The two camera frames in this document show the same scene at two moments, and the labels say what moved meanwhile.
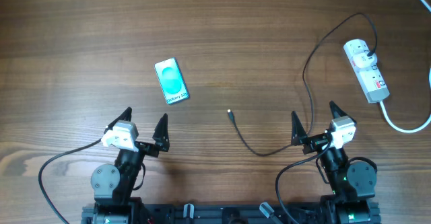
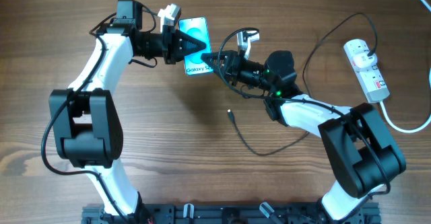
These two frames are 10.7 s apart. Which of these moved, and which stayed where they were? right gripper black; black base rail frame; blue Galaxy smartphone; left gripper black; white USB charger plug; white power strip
Moved: blue Galaxy smartphone; left gripper black; right gripper black
Stayed: white USB charger plug; black base rail frame; white power strip
